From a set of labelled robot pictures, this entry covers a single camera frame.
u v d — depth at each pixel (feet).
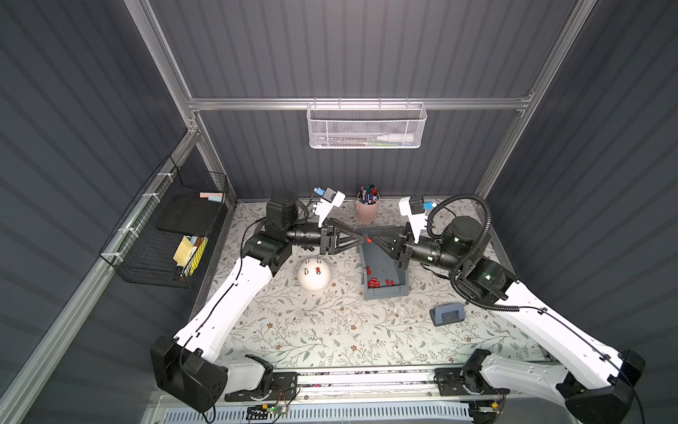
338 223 2.04
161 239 2.35
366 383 2.47
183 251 2.23
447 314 2.75
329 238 1.83
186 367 1.23
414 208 1.66
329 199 1.87
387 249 1.84
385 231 1.81
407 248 1.66
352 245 1.93
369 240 1.89
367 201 3.44
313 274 2.78
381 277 3.14
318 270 2.78
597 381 1.26
